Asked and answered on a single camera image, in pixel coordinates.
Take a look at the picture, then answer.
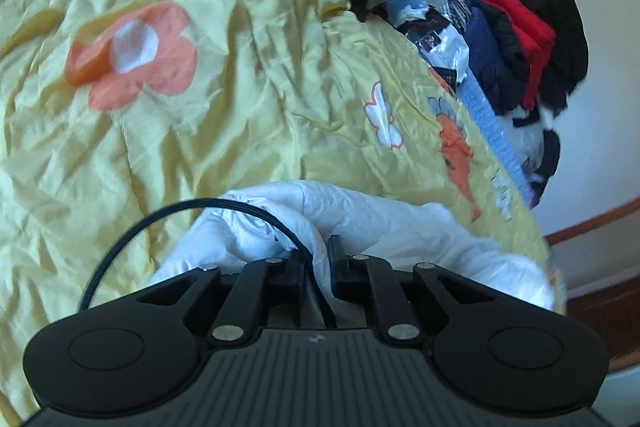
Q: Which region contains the white quilted duvet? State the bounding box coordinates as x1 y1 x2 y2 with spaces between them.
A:
150 181 556 327

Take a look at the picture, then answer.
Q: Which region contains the red and black clothes pile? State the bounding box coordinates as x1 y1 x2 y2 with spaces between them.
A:
462 0 589 205

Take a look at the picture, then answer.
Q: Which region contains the black white plastic bag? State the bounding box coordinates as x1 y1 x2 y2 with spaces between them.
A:
392 0 471 92

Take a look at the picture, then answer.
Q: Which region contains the yellow cartoon bedsheet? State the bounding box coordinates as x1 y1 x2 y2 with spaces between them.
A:
1 0 560 426

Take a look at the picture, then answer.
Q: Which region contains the light blue knitted blanket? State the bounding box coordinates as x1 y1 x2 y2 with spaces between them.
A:
386 0 533 207

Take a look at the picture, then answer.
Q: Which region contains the wooden door frame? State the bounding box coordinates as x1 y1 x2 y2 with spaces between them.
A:
546 198 639 373

